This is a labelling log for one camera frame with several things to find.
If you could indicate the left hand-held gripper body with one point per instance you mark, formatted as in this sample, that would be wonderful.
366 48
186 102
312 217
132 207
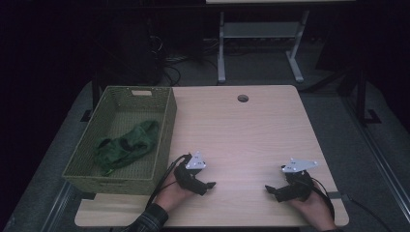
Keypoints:
187 177

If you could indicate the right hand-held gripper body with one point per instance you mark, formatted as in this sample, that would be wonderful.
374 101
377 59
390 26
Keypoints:
298 185

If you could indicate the dark green cloth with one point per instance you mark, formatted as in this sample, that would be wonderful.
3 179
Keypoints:
129 146

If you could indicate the green woven basket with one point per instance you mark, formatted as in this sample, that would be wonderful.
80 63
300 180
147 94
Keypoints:
129 138

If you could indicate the person's left hand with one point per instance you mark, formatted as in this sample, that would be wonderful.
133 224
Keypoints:
170 193

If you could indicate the person's right hand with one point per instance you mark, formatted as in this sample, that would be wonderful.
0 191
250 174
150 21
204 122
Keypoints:
314 208

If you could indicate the grey tape strip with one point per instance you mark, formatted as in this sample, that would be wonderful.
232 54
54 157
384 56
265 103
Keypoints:
335 195

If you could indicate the black metal stand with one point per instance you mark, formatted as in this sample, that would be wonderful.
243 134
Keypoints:
95 96
361 96

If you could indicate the aluminium floor rail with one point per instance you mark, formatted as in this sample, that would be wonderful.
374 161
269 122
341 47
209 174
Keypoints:
59 206
386 170

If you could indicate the grey metal desk frame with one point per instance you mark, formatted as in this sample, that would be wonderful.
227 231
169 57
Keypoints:
257 30

